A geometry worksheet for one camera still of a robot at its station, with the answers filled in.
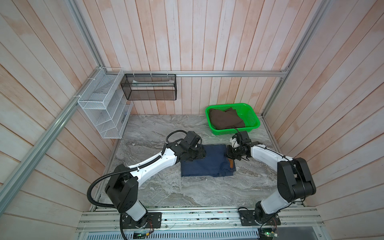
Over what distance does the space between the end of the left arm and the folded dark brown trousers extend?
378mm

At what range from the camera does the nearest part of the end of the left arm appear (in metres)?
0.58

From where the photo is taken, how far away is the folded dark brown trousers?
1087 mm
